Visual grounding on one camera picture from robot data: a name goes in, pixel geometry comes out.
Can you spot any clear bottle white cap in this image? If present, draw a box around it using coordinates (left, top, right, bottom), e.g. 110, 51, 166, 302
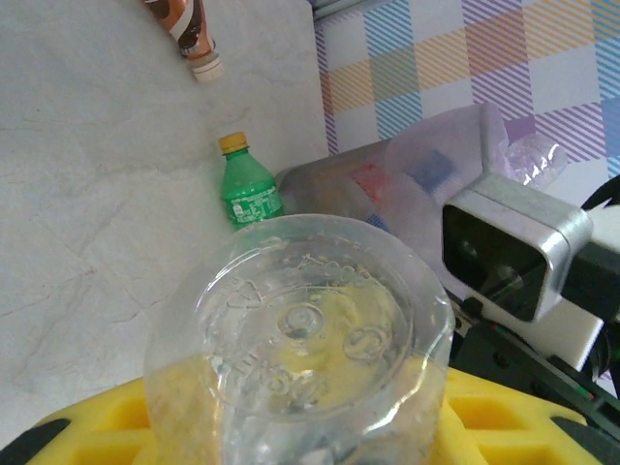
143, 212, 457, 465

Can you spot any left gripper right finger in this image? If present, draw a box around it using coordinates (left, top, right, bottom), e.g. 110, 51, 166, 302
435, 367, 602, 465

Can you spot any brown swirl drink bottle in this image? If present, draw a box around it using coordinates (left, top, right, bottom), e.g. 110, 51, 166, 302
142, 0, 227, 83

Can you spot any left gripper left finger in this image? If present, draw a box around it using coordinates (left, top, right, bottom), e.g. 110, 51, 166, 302
12, 380, 161, 465

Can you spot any green bottle yellow cap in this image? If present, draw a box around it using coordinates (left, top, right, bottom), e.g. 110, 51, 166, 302
217, 132, 285, 233

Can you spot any grey waste bin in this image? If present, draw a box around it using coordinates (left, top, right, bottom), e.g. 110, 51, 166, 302
274, 142, 451, 292

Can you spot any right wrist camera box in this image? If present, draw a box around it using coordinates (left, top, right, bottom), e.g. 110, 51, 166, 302
440, 173, 620, 372

